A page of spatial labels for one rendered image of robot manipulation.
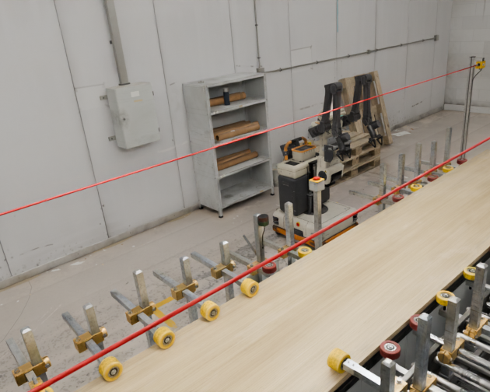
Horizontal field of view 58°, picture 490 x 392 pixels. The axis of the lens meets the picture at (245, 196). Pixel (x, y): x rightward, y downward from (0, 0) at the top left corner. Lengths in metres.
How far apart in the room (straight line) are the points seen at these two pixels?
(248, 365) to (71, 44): 3.53
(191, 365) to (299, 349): 0.45
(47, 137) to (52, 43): 0.85
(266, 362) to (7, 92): 3.37
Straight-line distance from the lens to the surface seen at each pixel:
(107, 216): 4.97
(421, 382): 1.90
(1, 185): 4.55
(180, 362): 1.96
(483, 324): 2.30
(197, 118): 5.04
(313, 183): 2.75
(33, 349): 2.04
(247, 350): 1.96
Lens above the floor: 2.20
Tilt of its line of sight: 22 degrees down
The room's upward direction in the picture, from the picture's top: 5 degrees counter-clockwise
